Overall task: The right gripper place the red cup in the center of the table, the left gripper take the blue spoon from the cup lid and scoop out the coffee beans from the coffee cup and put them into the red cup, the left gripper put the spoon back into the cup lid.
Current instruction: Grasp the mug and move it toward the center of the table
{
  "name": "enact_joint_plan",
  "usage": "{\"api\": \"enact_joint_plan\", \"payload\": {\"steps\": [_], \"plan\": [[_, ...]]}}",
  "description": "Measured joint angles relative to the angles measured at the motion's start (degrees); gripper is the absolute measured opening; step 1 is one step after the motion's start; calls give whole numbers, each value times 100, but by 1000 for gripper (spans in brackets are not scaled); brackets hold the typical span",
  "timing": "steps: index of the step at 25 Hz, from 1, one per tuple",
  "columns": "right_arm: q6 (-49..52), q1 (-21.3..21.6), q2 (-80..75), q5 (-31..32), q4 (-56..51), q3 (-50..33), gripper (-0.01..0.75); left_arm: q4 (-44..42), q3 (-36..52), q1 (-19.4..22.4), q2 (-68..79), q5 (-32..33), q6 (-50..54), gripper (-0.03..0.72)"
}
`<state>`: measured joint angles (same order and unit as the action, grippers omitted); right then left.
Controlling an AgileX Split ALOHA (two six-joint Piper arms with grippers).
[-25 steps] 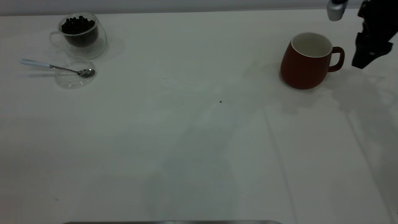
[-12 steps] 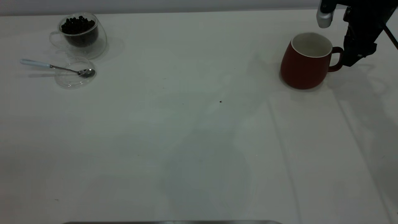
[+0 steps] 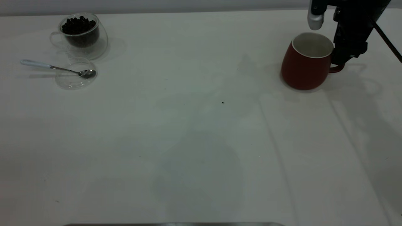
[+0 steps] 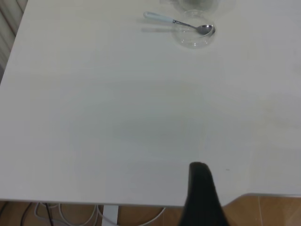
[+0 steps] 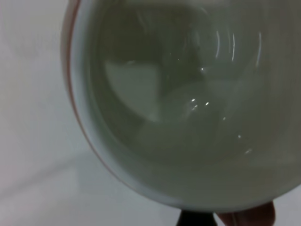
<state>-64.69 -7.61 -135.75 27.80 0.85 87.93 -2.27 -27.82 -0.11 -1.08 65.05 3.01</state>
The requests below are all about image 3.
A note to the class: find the clear glass cup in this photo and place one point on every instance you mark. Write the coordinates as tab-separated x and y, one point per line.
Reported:
101	42

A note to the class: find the dark coffee beans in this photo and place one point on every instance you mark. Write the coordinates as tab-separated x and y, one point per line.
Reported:
78	28

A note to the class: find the small clear glass dish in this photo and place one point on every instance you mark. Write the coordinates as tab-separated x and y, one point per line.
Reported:
72	84

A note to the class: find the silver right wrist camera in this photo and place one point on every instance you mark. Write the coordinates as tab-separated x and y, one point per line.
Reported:
315	20

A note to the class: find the red ceramic mug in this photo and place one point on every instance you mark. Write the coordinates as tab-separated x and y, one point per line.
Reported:
301	72

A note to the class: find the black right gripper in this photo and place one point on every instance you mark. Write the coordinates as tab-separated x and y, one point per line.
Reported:
355	18

